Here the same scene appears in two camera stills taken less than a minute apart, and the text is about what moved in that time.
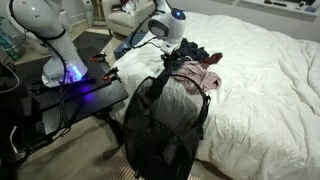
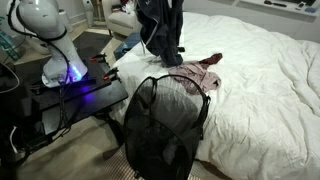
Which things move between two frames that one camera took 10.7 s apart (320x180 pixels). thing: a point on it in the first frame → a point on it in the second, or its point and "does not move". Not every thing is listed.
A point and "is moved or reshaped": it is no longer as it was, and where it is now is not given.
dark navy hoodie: [189, 51] is moved or reshaped
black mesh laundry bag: [163, 126] does not move
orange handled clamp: [100, 58] does not move
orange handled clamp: [112, 75] does not move
